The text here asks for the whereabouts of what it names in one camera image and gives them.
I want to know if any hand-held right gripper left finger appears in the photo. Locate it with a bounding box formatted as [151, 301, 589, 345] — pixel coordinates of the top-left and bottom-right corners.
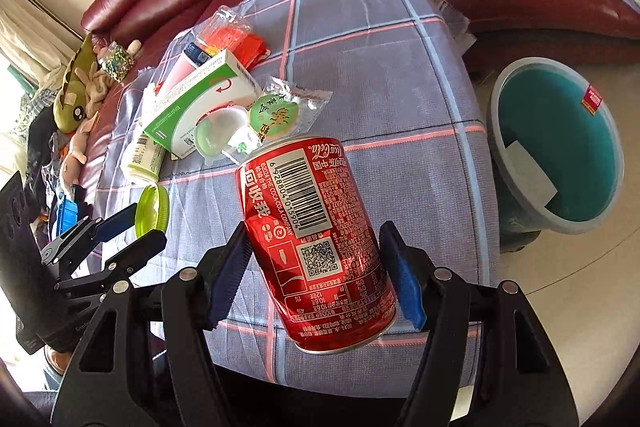
[50, 222, 252, 427]

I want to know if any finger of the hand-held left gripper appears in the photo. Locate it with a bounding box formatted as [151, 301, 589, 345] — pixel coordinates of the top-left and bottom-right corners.
[40, 202, 139, 269]
[54, 229, 168, 294]

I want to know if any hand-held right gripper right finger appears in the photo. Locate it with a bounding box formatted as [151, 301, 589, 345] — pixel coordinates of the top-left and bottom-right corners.
[378, 221, 572, 427]

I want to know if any white plastic bottle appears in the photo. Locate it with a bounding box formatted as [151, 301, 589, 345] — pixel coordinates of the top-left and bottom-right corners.
[120, 134, 166, 186]

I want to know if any red soda can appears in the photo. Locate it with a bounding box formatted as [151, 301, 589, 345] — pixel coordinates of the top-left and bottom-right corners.
[235, 137, 399, 354]

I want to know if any green plastic toy egg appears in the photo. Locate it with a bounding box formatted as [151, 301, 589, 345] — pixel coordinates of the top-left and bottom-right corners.
[194, 107, 249, 160]

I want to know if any grey and teal bin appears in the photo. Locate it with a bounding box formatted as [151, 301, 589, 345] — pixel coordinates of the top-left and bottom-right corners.
[486, 57, 626, 254]

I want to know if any lime green lid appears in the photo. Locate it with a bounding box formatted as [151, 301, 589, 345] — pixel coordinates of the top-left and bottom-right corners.
[135, 184, 171, 239]

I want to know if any blue plastic container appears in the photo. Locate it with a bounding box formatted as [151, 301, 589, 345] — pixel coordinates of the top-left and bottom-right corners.
[52, 199, 82, 236]

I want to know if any pink plush toy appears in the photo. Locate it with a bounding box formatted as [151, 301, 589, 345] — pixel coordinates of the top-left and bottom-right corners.
[60, 67, 119, 188]

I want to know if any green plush toy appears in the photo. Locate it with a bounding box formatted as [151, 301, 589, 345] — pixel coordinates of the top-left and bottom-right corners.
[52, 32, 101, 134]

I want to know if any green and white carton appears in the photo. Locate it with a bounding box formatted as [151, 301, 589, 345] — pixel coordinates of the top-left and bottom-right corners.
[142, 49, 262, 160]

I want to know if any round green pastry in wrapper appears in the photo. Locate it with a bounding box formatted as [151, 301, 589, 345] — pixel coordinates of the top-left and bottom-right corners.
[247, 77, 334, 146]

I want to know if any dark blue small box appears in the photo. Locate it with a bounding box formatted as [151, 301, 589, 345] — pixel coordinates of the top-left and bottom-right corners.
[182, 43, 217, 68]

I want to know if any grey plaid cloth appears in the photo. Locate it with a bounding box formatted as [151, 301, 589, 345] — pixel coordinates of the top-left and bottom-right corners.
[95, 0, 502, 389]

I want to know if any cream curtain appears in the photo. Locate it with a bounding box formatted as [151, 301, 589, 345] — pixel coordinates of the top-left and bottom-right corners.
[0, 0, 77, 78]

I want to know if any orange packet in clear wrapper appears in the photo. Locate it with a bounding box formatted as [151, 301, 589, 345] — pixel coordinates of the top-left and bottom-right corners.
[195, 7, 272, 70]

